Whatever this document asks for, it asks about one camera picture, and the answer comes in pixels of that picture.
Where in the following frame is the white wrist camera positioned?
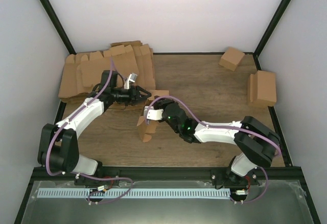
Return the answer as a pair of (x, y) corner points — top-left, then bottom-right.
(144, 106), (164, 121)
(124, 73), (137, 90)

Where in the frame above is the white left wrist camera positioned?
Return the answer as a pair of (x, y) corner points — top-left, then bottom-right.
(124, 73), (137, 90)

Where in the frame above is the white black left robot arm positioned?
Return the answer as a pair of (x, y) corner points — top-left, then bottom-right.
(37, 70), (152, 185)

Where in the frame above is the black aluminium frame rail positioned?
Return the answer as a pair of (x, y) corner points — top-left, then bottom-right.
(29, 166), (304, 185)

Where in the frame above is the black right corner frame post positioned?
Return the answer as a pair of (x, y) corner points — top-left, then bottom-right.
(254, 0), (291, 57)

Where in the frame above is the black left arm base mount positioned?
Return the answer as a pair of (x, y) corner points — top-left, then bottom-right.
(75, 171), (120, 188)

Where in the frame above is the brown cardboard box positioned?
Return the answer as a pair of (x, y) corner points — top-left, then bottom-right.
(137, 90), (169, 142)

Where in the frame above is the large folded cardboard box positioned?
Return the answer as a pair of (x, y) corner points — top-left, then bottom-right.
(247, 70), (277, 108)

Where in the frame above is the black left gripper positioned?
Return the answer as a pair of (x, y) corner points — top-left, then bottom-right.
(111, 86), (152, 106)

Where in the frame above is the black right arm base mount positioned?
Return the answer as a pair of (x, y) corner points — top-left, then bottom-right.
(210, 167), (259, 188)

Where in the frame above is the small folded cardboard box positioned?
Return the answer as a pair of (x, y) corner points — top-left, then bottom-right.
(219, 47), (245, 71)

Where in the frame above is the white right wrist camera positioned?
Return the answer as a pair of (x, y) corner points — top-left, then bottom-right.
(144, 106), (164, 121)

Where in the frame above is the stack of flat cardboard blanks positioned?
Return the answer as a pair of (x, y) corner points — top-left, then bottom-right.
(58, 40), (156, 102)

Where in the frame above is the light blue slotted cable duct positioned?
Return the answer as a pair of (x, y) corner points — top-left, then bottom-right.
(37, 188), (230, 199)

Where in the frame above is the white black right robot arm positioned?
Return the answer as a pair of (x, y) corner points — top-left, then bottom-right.
(144, 96), (282, 185)

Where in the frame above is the black left corner frame post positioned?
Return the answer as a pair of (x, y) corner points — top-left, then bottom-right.
(39, 0), (76, 55)

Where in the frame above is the black corner frame post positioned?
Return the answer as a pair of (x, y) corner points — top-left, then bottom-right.
(254, 0), (291, 57)
(39, 0), (76, 55)

